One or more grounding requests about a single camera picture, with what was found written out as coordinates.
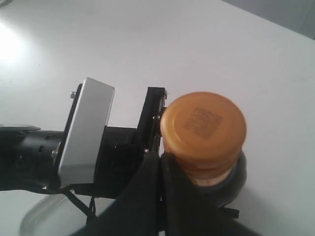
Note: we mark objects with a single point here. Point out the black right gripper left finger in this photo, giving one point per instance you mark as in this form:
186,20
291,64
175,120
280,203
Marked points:
138,210

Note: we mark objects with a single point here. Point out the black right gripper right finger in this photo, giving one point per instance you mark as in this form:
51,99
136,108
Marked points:
188,213

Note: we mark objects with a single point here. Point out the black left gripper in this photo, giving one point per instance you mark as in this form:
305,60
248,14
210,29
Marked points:
123,148

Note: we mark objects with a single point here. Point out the soy sauce bottle gold cap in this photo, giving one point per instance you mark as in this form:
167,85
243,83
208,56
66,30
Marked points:
205,132

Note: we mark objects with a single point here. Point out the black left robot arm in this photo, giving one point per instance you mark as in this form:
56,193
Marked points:
30,157

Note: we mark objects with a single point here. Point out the white plastic tray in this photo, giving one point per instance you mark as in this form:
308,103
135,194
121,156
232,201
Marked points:
55,215

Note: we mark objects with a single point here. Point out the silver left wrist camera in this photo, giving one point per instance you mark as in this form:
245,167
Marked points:
79,154

